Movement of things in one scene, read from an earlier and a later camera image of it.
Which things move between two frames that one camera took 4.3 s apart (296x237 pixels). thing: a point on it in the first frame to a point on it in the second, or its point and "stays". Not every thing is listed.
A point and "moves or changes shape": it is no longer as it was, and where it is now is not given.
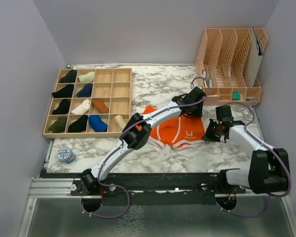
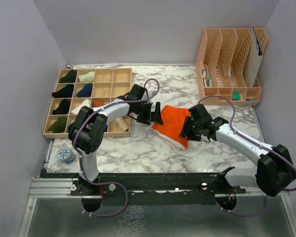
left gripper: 197,113 to 149,116
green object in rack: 236,96 stays
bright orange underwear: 181,133 moves or changes shape
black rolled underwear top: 69,77 stays
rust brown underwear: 100,106 stays
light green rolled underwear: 87,78 stays
